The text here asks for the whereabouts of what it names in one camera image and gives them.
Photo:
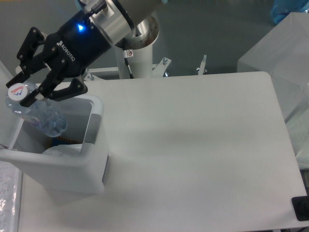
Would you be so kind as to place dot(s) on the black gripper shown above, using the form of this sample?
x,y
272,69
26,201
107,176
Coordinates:
x,y
79,42

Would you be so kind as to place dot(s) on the clear crushed plastic bottle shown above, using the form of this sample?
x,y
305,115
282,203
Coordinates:
x,y
42,115

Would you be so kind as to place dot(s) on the white plastic wrapper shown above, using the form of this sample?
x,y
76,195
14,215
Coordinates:
x,y
64,150

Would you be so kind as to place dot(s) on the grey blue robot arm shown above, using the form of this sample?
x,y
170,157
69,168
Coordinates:
x,y
115,19

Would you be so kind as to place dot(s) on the white open trash can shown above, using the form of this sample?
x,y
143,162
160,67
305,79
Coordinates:
x,y
80,167

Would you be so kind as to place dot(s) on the blue yellow snack packet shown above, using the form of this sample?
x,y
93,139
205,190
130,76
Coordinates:
x,y
63,140

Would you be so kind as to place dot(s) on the paper sheet in sleeve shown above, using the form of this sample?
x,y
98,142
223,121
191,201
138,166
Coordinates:
x,y
10,197

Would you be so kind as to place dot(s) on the translucent plastic box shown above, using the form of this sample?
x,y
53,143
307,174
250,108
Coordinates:
x,y
284,54

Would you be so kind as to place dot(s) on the blue water jug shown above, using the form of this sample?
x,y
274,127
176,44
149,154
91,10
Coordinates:
x,y
281,8

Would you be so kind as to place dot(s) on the black device at edge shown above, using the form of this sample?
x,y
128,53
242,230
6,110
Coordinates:
x,y
301,207

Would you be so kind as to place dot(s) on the white mounting bracket left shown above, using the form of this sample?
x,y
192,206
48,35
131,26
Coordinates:
x,y
93,74

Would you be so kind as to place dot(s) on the white mounting bracket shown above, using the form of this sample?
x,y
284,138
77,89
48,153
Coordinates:
x,y
161,69
93,74
201,70

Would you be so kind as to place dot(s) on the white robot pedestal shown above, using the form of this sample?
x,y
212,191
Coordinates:
x,y
139,60

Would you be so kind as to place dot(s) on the white mounting bracket far right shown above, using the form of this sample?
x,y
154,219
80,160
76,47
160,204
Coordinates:
x,y
201,70

